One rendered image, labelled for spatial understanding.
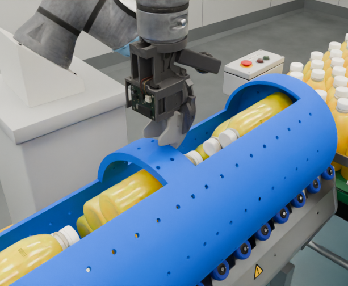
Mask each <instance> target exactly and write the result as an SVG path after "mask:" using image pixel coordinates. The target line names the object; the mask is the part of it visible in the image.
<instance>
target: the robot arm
mask: <svg viewBox="0 0 348 286"><path fill-rule="evenodd" d="M188 14H189V0H42V2H41V4H40V5H39V7H38V9H37V10H36V12H35V14H34V15H33V16H32V17H31V18H29V19H28V20H27V21H26V22H25V23H24V24H23V25H22V26H21V27H19V28H18V29H17V30H16V32H15V34H14V36H13V38H14V39H15V40H16V41H18V42H19V43H21V44H22V45H24V46H25V47H27V48H28V49H30V50H32V51H34V52H35V53H37V54H39V55H40V56H42V57H44V58H46V59H47V60H49V61H51V62H53V63H55V64H56V65H58V66H61V67H63V68H65V69H68V68H69V66H70V64H71V63H72V59H73V54H74V49H75V45H76V41H77V38H78V37H79V35H80V33H81V31H84V32H86V33H87V34H89V35H90V36H92V37H94V38H95V39H97V40H99V41H100V42H102V43H103V44H105V45H107V46H108V47H110V48H111V49H112V50H113V51H115V52H118V53H120V54H122V55H123V56H126V57H129V56H130V61H131V75H130V76H128V77H125V78H124V82H125V97H126V105H127V108H129V107H131V106H132V109H133V110H134V111H136V112H138V113H140V114H142V115H144V116H146V117H147V118H149V119H151V120H150V122H149V123H148V124H147V125H146V126H145V128H144V129H143V136H144V137H145V138H152V137H159V138H158V145H159V146H165V145H170V146H172V147H174V148H175V149H177V148H178V147H179V146H180V144H181V143H182V141H183V140H184V138H185V137H186V134H187V132H188V131H189V130H190V128H191V126H192V124H193V122H194V119H195V115H196V105H195V99H196V96H195V95H194V89H193V85H194V84H193V82H192V81H191V79H190V75H189V74H187V73H186V69H185V68H182V67H180V66H177V65H174V62H176V63H179V64H182V65H186V66H190V67H192V68H194V69H195V70H196V71H197V72H199V73H202V74H206V73H209V72H210V73H213V74H217V73H218V72H219V70H220V66H221V60H218V59H216V58H214V57H213V55H211V54H210V53H209V52H196V51H192V50H190V49H187V48H185V47H187V34H188ZM129 85H131V99H130V100H129V95H128V86H129Z"/></svg>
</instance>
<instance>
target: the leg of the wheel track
mask: <svg viewBox="0 0 348 286"><path fill-rule="evenodd" d="M294 268H295V265H294V264H292V263H291V262H288V263H287V264H286V265H285V266H284V267H283V268H282V269H281V270H280V271H279V272H278V273H277V274H276V275H275V277H274V278H273V279H272V280H271V281H270V286H290V285H291V280H292V276H293V272H294Z"/></svg>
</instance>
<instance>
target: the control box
mask: <svg viewBox="0 0 348 286"><path fill-rule="evenodd" d="M263 56H269V57H270V59H269V60H263V63H259V62H257V59H258V58H262V59H263ZM249 58H250V59H249ZM243 60H249V61H251V62H252V64H251V65H249V66H243V64H241V61H243ZM283 62H284V57H283V56H280V55H278V54H274V53H271V52H267V51H264V50H261V49H260V50H258V51H256V52H253V53H251V54H249V55H247V56H245V57H242V58H240V59H238V60H235V61H233V62H231V63H230V64H227V65H225V67H224V84H223V93H224V94H227V95H229V96H230V95H231V94H232V93H233V92H234V90H236V89H237V88H238V87H240V86H242V85H243V84H245V83H247V82H249V81H251V80H253V79H255V78H257V77H259V76H262V75H265V74H272V73H278V74H282V70H283Z"/></svg>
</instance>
